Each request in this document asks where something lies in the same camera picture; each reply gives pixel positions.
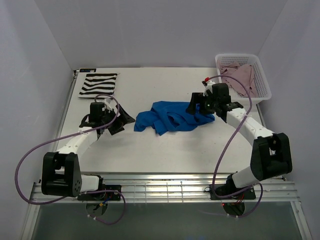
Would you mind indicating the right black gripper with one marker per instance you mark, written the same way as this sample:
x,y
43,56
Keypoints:
x,y
198,98

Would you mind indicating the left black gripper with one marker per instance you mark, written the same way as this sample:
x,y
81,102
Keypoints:
x,y
123,119

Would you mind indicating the black white striped tank top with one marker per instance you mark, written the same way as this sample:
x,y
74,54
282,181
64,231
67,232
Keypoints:
x,y
98,83

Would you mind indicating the blue tank top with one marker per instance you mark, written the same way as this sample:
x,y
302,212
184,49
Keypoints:
x,y
170,116

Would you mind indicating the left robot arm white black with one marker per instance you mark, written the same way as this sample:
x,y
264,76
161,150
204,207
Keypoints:
x,y
61,172

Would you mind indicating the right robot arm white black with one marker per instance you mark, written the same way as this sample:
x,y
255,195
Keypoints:
x,y
271,153

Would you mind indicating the white plastic basket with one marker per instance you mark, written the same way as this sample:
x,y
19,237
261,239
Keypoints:
x,y
260,80

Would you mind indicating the pink garment in basket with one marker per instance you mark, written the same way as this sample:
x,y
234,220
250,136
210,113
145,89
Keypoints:
x,y
243,73

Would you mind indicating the blue label sticker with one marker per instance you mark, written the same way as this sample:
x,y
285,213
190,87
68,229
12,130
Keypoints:
x,y
87,70

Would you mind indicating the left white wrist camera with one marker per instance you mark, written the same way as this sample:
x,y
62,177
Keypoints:
x,y
111,105

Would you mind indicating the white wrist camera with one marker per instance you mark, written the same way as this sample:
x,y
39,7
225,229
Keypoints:
x,y
208,86
111,105

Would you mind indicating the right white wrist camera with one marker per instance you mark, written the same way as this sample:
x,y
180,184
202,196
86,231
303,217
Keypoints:
x,y
208,86

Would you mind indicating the aluminium rail frame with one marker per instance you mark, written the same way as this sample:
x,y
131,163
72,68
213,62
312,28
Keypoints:
x,y
174,167

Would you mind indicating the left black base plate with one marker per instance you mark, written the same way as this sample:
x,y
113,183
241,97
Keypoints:
x,y
110,196

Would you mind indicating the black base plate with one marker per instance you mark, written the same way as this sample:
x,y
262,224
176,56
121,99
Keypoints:
x,y
228,191
110,196

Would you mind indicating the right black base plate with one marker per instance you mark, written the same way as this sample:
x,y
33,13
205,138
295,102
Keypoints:
x,y
228,191

